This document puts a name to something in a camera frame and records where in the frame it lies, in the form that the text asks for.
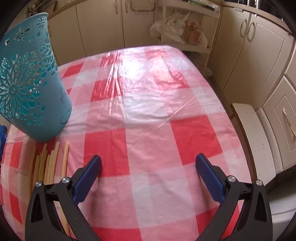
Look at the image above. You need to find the red checked tablecloth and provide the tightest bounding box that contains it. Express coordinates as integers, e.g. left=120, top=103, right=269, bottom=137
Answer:
left=0, top=44, right=253, bottom=241

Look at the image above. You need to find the white plastic bag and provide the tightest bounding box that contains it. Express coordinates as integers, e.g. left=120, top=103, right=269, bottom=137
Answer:
left=150, top=11, right=191, bottom=44

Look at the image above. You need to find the bundle of wooden chopsticks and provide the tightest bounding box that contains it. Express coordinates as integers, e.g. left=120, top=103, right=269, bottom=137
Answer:
left=31, top=141, right=70, bottom=235

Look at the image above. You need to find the white shelf rack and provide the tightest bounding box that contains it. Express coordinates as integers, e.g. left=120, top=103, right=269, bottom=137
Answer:
left=153, top=0, right=222, bottom=55

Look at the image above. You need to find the teal perforated plastic basket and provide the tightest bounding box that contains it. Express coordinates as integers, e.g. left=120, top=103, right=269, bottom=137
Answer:
left=0, top=12, right=73, bottom=143

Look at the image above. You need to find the white plastic container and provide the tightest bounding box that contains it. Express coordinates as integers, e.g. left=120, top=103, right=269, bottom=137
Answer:
left=269, top=195, right=295, bottom=241

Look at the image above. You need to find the white wooden bench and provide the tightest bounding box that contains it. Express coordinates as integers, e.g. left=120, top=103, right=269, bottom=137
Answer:
left=232, top=103, right=277, bottom=183

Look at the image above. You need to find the cream kitchen cabinet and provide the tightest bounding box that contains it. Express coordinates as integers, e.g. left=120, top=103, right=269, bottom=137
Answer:
left=208, top=6, right=296, bottom=173
left=47, top=0, right=167, bottom=63

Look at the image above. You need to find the printed plastic bag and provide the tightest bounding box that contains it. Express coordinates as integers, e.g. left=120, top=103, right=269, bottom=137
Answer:
left=185, top=21, right=208, bottom=45

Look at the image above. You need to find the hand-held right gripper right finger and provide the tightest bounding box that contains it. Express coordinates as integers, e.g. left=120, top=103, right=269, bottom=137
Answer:
left=195, top=153, right=273, bottom=241

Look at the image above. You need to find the clear plastic bag bundle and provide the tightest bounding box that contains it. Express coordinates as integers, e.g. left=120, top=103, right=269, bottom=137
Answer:
left=188, top=0, right=220, bottom=11

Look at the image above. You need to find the blue cloth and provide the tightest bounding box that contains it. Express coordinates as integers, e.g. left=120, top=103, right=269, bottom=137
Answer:
left=0, top=125, right=8, bottom=158

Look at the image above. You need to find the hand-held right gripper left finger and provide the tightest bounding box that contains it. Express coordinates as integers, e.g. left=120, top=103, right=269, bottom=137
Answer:
left=25, top=155, right=102, bottom=241

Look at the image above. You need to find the white plastic frame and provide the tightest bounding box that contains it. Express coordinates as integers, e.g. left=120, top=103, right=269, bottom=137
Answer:
left=131, top=0, right=155, bottom=12

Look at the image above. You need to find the metal cabinet handle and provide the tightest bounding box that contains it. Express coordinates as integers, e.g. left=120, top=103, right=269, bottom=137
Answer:
left=247, top=21, right=255, bottom=42
left=240, top=17, right=248, bottom=39

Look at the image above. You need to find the metal drawer handle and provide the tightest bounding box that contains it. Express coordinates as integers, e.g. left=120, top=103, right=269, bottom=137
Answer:
left=282, top=108, right=296, bottom=142

